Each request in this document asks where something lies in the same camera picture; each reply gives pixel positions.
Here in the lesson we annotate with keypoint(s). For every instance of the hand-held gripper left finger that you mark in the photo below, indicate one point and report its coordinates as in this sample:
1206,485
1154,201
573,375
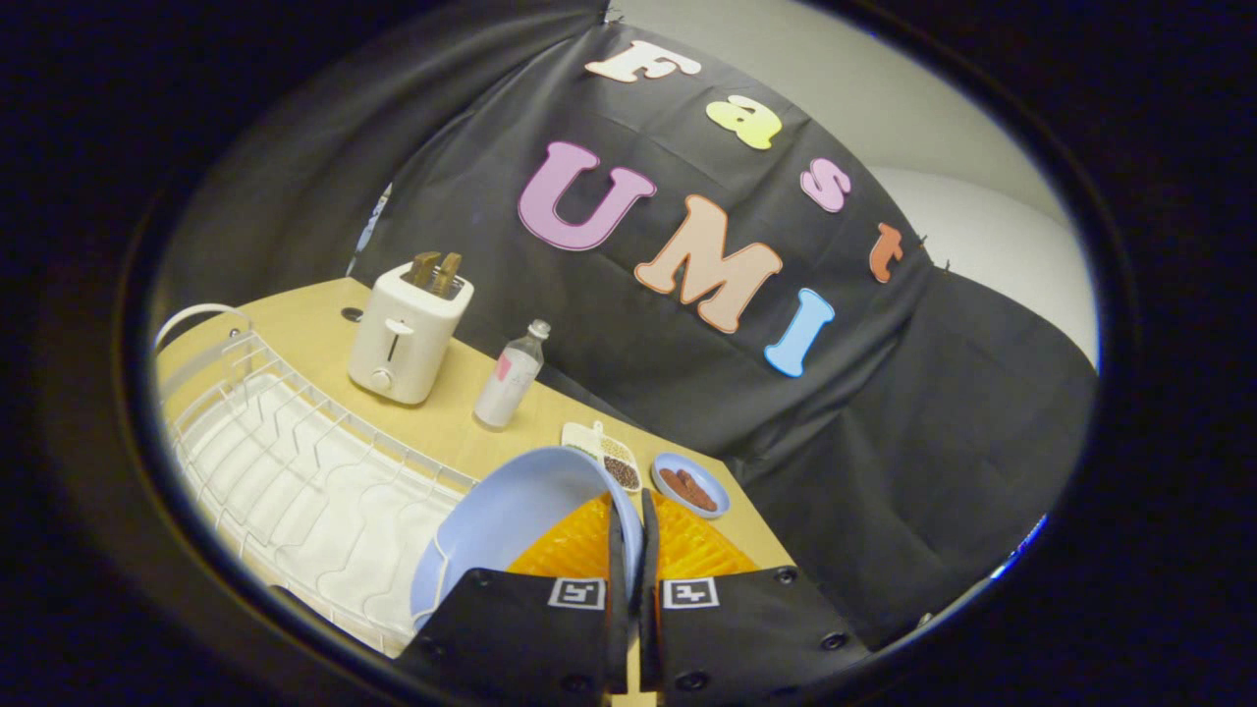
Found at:
617,589

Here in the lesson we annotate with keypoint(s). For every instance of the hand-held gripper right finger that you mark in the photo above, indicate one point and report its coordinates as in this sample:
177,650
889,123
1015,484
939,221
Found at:
649,589

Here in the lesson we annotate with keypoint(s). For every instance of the light blue plate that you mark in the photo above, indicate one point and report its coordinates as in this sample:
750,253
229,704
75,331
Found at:
511,511

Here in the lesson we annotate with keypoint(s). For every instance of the white divided spice dish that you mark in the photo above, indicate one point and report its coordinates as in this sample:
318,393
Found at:
619,462

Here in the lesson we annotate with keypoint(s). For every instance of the brown food pieces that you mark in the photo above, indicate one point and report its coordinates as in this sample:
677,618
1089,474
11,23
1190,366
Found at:
687,487

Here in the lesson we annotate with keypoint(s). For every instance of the small blue bowl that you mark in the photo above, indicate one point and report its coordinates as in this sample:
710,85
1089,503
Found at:
707,476

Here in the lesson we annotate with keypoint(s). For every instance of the black backdrop cloth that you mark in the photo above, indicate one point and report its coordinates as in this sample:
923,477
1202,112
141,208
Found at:
687,393

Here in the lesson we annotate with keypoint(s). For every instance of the clear plastic bottle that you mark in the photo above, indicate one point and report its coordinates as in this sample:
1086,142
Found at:
509,383

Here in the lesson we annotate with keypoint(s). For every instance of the white toaster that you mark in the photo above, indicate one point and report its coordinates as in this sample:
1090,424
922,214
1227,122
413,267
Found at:
403,339

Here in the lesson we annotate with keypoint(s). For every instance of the brown bread slice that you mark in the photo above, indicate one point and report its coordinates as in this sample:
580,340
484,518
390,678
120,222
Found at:
424,269
448,275

